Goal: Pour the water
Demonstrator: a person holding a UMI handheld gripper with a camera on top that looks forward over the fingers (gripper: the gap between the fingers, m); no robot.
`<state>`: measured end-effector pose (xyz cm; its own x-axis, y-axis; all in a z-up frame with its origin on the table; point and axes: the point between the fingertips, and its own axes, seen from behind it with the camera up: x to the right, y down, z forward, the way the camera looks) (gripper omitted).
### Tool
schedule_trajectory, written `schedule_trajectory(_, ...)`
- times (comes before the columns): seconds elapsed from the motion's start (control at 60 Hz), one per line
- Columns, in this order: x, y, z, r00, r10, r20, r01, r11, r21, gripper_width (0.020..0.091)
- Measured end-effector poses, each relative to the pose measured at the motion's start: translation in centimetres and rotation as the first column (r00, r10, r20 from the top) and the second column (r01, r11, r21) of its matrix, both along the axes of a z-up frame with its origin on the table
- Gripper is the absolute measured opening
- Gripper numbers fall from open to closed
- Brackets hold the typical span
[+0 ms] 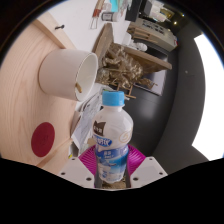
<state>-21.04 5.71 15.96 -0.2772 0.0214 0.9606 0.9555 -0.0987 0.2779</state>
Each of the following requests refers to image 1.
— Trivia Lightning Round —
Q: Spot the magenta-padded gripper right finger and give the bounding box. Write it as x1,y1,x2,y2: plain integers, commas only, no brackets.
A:
125,143,169,190

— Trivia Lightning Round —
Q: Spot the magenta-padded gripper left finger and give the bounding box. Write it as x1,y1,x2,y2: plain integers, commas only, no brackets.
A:
58,143,100,190

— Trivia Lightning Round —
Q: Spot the white drink bottle blue cap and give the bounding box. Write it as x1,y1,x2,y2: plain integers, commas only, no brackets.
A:
92,90,135,184

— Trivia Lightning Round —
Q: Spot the flat round red coaster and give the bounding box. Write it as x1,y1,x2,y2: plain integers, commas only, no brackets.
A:
30,121,56,159

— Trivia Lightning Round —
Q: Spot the stack of printed papers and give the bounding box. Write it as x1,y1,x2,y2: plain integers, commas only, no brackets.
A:
70,93,103,156

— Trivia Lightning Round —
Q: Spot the wooden easel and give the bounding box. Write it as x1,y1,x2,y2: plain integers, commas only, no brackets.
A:
109,81,138,100

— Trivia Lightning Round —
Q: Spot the light wooden drawing board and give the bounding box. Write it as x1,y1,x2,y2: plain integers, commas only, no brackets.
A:
0,19,82,168

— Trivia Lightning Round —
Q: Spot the long ceiling light panel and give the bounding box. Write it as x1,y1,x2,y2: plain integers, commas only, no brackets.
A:
191,33,224,162

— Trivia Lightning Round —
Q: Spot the white cup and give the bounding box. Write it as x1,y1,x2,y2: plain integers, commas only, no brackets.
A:
38,48,100,102

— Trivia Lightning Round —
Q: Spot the driftwood sculpture on wooden base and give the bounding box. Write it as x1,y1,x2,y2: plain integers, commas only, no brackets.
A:
93,22,174,100

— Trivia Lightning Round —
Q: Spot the small grey-lidded jar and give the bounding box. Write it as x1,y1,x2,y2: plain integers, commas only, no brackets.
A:
101,11,120,23

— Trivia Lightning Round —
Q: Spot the wooden paintbrush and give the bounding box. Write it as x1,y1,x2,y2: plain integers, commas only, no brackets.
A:
89,0,105,30

